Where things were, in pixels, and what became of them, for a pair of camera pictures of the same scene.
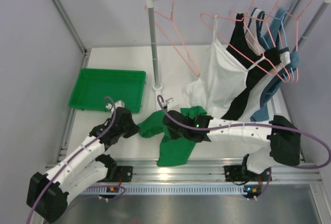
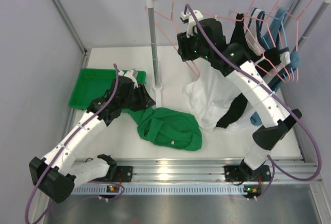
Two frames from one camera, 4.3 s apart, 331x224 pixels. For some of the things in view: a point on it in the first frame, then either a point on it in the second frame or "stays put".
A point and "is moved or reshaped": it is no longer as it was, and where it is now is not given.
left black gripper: x=126 y=124 → x=139 y=97
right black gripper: x=172 y=135 → x=183 y=43
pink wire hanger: x=297 y=19 stays put
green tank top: x=172 y=152 is moved or reshaped
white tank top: x=222 y=84 stays put
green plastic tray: x=96 y=89 stays put
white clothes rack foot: x=158 y=89 stays put
